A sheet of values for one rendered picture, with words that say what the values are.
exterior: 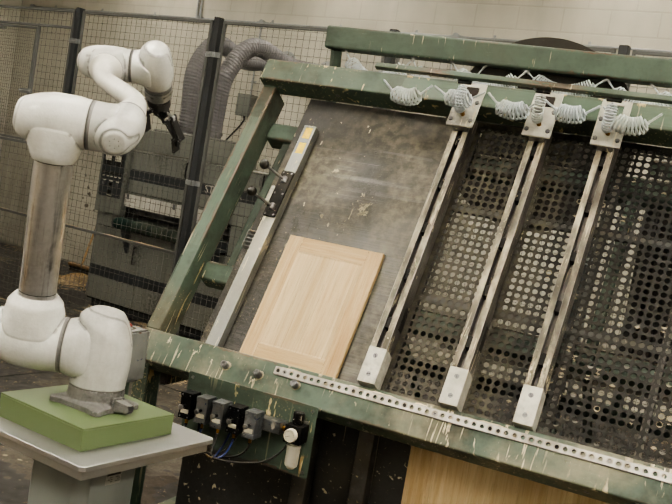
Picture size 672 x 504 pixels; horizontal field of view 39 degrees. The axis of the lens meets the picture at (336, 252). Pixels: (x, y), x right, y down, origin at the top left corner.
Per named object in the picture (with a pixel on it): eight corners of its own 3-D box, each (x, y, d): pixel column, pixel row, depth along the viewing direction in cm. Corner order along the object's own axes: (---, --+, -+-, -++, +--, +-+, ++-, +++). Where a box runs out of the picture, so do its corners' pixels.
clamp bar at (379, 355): (356, 386, 311) (336, 357, 291) (466, 99, 357) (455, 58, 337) (384, 394, 307) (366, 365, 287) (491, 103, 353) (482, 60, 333)
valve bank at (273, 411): (155, 445, 316) (166, 375, 314) (179, 437, 328) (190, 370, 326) (286, 489, 295) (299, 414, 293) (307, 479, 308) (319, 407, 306)
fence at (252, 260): (209, 347, 335) (204, 343, 332) (308, 130, 371) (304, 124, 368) (221, 350, 333) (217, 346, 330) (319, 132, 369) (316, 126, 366)
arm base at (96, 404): (106, 422, 252) (110, 401, 252) (46, 399, 263) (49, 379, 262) (150, 412, 268) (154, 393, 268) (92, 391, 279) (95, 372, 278)
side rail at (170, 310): (159, 338, 350) (145, 326, 341) (272, 102, 392) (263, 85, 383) (172, 342, 348) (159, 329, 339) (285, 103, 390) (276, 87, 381)
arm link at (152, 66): (176, 73, 307) (135, 68, 307) (175, 36, 295) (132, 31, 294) (171, 96, 301) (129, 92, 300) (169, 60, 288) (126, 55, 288)
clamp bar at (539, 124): (436, 408, 300) (420, 379, 280) (539, 109, 345) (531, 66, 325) (466, 416, 296) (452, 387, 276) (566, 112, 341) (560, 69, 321)
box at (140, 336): (92, 377, 319) (100, 324, 318) (115, 372, 330) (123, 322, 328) (121, 385, 314) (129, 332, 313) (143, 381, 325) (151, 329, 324)
